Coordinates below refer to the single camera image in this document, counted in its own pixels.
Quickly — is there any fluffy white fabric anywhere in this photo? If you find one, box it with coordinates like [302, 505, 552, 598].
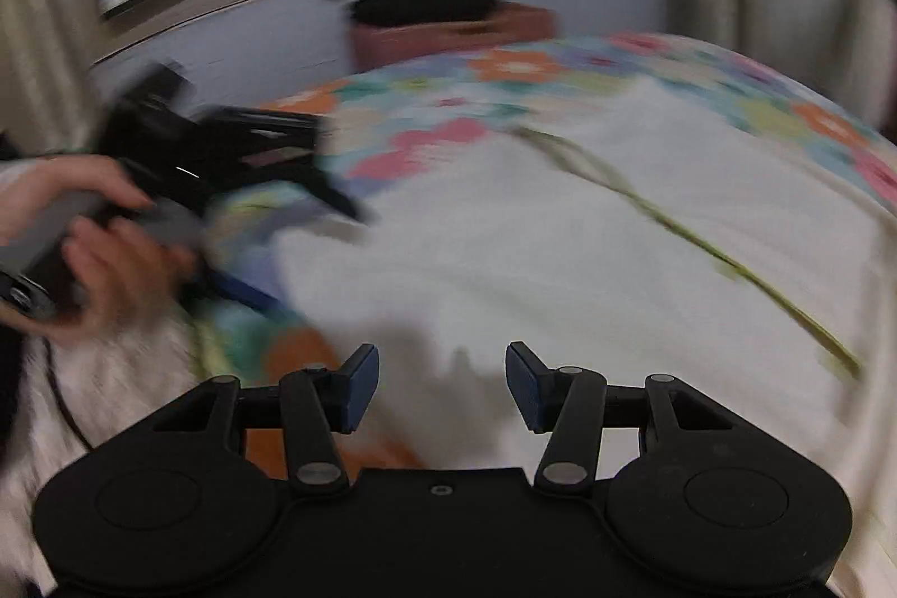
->
[0, 318, 206, 574]

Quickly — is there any dark cable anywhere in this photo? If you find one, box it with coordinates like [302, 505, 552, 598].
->
[40, 337, 97, 453]

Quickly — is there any cream pajama top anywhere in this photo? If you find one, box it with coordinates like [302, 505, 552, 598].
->
[273, 80, 897, 598]

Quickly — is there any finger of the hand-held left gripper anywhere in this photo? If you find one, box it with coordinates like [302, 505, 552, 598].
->
[209, 108, 367, 225]
[188, 263, 294, 323]

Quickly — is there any floral quilt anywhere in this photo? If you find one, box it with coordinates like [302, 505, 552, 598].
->
[189, 32, 897, 473]

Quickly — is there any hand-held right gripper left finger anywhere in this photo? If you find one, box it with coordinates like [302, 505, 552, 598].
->
[150, 343, 381, 497]

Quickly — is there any person's left hand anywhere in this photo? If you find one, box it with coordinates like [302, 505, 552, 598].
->
[0, 153, 198, 348]

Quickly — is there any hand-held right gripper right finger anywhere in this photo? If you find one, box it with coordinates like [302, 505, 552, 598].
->
[505, 341, 738, 495]

